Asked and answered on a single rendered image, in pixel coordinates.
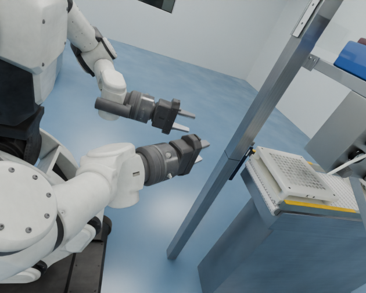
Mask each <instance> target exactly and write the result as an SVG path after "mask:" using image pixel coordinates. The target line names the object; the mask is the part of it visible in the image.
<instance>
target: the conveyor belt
mask: <svg viewBox="0 0 366 293"><path fill-rule="evenodd" d="M245 166H246V168H247V170H248V172H249V174H250V176H251V178H252V179H253V181H254V183H255V185H256V187H257V189H258V190H259V192H260V194H261V196H262V197H263V199H264V202H265V203H266V205H267V207H268V208H269V210H270V212H271V214H272V215H273V216H275V214H274V211H275V210H277V209H280V208H279V205H277V204H275V203H274V200H273V198H272V196H271V195H270V193H269V192H268V189H267V188H266V186H265V185H264V183H263V181H262V179H261V178H260V176H259V174H258V172H257V171H256V169H255V168H254V166H253V164H252V163H251V161H250V160H248V161H247V162H246V163H245ZM316 173H317V174H318V175H319V176H320V177H321V178H322V179H323V180H324V181H325V183H326V184H327V185H328V186H329V188H330V189H331V190H332V191H333V192H334V193H335V194H336V195H337V196H338V198H339V200H338V201H337V202H332V203H331V204H330V206H335V207H340V208H348V209H354V210H359V209H358V206H357V202H356V199H355V196H354V193H353V190H352V188H351V187H350V186H349V185H348V184H347V183H346V182H345V181H344V180H342V178H341V177H338V176H333V175H330V176H328V175H327V174H324V173H319V172H316Z"/></svg>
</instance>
